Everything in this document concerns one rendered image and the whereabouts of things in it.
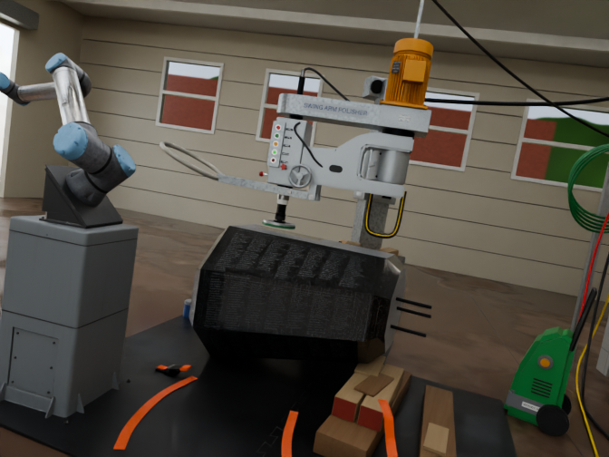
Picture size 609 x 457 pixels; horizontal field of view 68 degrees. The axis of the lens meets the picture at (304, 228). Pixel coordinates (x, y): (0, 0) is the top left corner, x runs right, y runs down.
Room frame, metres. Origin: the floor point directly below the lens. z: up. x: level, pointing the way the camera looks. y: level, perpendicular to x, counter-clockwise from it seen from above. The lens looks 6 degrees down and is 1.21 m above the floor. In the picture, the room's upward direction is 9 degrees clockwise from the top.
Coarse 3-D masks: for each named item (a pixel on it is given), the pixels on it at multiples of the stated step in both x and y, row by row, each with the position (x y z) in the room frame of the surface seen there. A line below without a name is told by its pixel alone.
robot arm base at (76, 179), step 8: (72, 176) 2.08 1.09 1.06; (80, 176) 2.05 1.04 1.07; (88, 176) 2.05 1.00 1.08; (72, 184) 2.04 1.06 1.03; (80, 184) 2.04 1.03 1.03; (88, 184) 2.05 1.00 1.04; (72, 192) 2.03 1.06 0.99; (80, 192) 2.04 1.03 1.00; (88, 192) 2.05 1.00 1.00; (96, 192) 2.07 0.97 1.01; (104, 192) 2.10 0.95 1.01; (88, 200) 2.06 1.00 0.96; (96, 200) 2.10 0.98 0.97
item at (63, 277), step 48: (48, 240) 1.93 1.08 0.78; (96, 240) 1.96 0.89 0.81; (48, 288) 1.92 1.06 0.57; (96, 288) 2.00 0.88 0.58; (0, 336) 1.97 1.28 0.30; (48, 336) 1.93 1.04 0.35; (96, 336) 2.04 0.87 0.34; (0, 384) 1.96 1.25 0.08; (48, 384) 1.92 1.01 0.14; (96, 384) 2.08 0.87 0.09
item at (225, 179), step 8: (224, 176) 2.99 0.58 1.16; (232, 184) 2.98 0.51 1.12; (240, 184) 2.97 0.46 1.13; (248, 184) 2.96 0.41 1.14; (256, 184) 2.95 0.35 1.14; (264, 184) 2.95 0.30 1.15; (272, 184) 3.05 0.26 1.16; (272, 192) 2.94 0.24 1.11; (280, 192) 2.92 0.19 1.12; (288, 192) 2.91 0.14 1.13; (296, 192) 2.91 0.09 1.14; (304, 192) 2.90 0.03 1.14
